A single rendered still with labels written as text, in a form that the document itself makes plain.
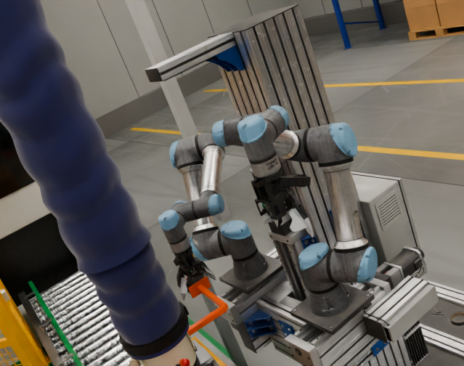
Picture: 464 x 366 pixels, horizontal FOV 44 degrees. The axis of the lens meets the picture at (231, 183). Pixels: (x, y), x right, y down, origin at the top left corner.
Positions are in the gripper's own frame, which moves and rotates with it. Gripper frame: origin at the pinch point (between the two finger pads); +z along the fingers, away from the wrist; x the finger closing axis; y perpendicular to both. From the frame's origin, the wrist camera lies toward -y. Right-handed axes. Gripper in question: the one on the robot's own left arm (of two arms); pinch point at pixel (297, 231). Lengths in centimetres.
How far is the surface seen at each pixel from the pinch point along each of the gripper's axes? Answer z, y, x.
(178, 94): 20, -151, -344
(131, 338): 17, 47, -34
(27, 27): -76, 35, -30
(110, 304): 5, 48, -36
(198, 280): 31, 9, -64
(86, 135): -45, 34, -29
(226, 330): 103, -17, -128
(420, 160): 152, -295, -221
